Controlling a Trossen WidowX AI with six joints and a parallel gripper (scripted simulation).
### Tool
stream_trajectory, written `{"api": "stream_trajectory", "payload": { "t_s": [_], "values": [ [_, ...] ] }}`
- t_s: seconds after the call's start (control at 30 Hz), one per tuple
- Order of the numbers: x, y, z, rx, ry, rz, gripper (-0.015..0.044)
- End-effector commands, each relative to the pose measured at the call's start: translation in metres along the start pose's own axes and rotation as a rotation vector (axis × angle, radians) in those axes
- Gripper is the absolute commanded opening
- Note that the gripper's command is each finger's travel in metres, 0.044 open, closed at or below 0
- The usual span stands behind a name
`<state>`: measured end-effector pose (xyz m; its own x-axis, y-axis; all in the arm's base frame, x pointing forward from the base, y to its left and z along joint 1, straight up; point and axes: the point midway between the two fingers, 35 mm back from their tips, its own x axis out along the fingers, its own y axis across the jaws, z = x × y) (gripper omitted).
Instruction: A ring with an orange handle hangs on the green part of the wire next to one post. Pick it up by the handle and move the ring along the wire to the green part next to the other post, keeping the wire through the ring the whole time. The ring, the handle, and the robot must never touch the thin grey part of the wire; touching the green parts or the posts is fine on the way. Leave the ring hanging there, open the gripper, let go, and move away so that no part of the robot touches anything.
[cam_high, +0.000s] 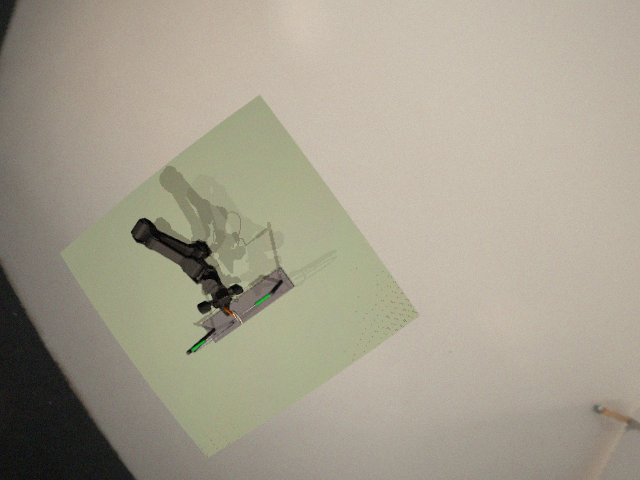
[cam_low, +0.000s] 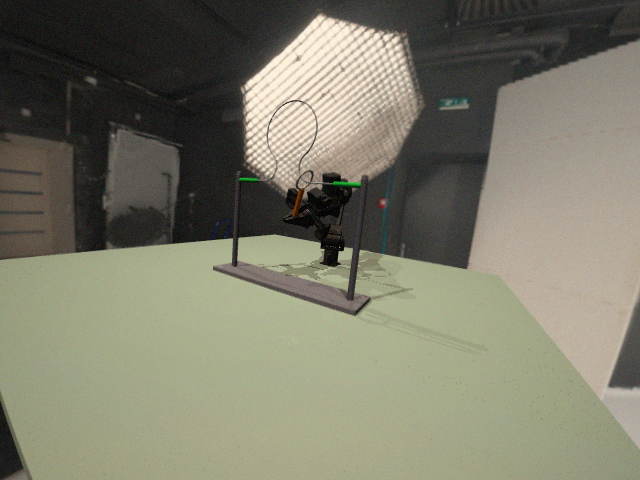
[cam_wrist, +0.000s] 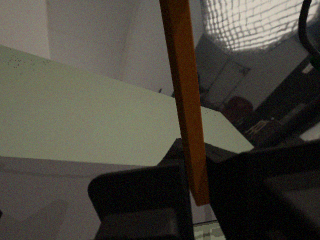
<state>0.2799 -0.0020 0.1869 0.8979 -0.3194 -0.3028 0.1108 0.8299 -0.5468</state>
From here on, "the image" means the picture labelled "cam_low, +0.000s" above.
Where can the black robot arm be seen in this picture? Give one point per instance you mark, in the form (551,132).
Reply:
(336,198)

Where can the orange long bar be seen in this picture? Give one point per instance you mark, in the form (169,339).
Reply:
(301,192)

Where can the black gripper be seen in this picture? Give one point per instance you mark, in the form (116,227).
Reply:
(307,215)

